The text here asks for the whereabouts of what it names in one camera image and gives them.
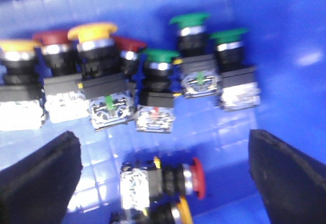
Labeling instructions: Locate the green push button middle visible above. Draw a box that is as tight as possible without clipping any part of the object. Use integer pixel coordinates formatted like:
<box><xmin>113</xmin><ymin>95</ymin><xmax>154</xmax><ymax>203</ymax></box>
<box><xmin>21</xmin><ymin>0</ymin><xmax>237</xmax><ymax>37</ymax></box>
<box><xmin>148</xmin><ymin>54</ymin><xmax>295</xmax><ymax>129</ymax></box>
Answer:
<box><xmin>169</xmin><ymin>12</ymin><xmax>221</xmax><ymax>99</ymax></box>

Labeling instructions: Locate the yellow push button bottom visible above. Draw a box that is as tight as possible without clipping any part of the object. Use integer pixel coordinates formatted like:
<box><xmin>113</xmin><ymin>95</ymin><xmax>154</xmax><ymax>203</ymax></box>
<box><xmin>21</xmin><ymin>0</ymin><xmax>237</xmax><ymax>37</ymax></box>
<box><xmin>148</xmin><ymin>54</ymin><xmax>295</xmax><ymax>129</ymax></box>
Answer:
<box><xmin>109</xmin><ymin>196</ymin><xmax>194</xmax><ymax>224</ymax></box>

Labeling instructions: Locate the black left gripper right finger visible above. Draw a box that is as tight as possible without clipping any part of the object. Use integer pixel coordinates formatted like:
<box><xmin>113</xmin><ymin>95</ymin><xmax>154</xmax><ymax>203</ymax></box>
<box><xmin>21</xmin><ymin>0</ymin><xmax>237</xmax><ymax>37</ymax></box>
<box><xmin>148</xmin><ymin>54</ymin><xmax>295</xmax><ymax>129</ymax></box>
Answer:
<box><xmin>248</xmin><ymin>129</ymin><xmax>325</xmax><ymax>223</ymax></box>

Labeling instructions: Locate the red mushroom push button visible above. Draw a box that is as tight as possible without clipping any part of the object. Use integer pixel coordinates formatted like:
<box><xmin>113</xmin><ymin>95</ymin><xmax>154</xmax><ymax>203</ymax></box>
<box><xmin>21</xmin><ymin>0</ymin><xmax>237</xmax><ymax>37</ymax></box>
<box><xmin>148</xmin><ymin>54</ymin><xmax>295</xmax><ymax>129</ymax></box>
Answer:
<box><xmin>119</xmin><ymin>156</ymin><xmax>206</xmax><ymax>211</ymax></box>

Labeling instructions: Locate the green push button front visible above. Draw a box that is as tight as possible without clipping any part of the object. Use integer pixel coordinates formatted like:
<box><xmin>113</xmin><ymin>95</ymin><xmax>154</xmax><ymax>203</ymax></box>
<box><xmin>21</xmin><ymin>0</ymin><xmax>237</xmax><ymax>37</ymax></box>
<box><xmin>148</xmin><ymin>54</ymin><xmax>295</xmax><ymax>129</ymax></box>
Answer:
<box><xmin>135</xmin><ymin>49</ymin><xmax>179</xmax><ymax>133</ymax></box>

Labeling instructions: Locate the red push button behind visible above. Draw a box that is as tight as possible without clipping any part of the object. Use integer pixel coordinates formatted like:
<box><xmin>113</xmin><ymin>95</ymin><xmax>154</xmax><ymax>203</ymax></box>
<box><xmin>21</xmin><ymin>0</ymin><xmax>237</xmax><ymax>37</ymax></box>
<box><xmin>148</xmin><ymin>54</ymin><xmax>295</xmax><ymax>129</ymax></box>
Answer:
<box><xmin>113</xmin><ymin>36</ymin><xmax>148</xmax><ymax>80</ymax></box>

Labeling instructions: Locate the dark red push button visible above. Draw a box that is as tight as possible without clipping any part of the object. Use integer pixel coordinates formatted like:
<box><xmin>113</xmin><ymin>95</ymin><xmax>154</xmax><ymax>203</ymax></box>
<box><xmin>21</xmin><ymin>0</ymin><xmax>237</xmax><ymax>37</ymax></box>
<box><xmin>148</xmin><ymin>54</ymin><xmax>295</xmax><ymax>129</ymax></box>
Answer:
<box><xmin>33</xmin><ymin>30</ymin><xmax>90</xmax><ymax>123</ymax></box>

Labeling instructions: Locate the green push button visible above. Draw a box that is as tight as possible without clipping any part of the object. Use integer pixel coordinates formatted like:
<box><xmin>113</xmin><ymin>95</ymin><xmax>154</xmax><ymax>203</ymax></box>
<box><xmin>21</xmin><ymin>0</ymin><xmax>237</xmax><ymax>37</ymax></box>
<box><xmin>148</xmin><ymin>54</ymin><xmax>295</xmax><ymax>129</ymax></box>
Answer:
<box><xmin>210</xmin><ymin>27</ymin><xmax>261</xmax><ymax>111</ymax></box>
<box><xmin>135</xmin><ymin>49</ymin><xmax>179</xmax><ymax>133</ymax></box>
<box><xmin>169</xmin><ymin>12</ymin><xmax>221</xmax><ymax>99</ymax></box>

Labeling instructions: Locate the yellow push button far left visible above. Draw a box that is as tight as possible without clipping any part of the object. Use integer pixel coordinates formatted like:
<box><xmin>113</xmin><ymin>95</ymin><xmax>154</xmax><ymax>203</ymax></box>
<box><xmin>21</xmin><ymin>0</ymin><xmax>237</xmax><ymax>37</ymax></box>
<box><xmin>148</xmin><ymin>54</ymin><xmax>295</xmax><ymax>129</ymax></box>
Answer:
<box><xmin>1</xmin><ymin>39</ymin><xmax>45</xmax><ymax>131</ymax></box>

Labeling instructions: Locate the green push button right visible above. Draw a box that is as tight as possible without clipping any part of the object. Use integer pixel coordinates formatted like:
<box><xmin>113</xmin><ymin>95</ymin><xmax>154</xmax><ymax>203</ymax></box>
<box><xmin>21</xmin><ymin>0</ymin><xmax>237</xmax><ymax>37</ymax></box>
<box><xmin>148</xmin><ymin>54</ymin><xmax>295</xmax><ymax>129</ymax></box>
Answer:
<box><xmin>210</xmin><ymin>27</ymin><xmax>261</xmax><ymax>111</ymax></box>

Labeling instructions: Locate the right blue plastic crate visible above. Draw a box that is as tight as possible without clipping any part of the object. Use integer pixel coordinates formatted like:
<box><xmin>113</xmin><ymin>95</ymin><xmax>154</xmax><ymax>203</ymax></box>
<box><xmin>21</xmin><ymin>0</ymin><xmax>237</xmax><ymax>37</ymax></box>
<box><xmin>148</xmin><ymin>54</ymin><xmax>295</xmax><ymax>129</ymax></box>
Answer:
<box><xmin>1</xmin><ymin>0</ymin><xmax>325</xmax><ymax>223</ymax></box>

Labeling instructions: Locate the yellow push button centre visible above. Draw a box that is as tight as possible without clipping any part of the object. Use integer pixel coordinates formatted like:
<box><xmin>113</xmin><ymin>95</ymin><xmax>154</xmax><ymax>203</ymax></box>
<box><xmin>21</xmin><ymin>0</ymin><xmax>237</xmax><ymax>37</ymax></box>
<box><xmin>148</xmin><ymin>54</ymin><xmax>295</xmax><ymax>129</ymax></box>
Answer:
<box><xmin>67</xmin><ymin>22</ymin><xmax>134</xmax><ymax>131</ymax></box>

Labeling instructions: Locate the yellow push button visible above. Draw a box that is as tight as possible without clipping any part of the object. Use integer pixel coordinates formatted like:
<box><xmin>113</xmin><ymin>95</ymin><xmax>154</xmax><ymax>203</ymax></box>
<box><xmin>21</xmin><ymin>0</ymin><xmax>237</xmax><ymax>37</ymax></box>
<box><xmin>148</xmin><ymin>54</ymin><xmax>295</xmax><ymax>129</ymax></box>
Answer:
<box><xmin>67</xmin><ymin>22</ymin><xmax>134</xmax><ymax>131</ymax></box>
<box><xmin>109</xmin><ymin>196</ymin><xmax>194</xmax><ymax>224</ymax></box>
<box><xmin>1</xmin><ymin>39</ymin><xmax>45</xmax><ymax>131</ymax></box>

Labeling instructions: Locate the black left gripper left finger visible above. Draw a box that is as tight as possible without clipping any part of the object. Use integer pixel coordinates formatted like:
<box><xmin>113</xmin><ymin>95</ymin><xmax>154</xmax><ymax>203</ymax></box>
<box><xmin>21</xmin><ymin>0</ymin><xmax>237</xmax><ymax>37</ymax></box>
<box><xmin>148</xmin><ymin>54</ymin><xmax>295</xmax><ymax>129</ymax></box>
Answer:
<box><xmin>1</xmin><ymin>131</ymin><xmax>83</xmax><ymax>223</ymax></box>

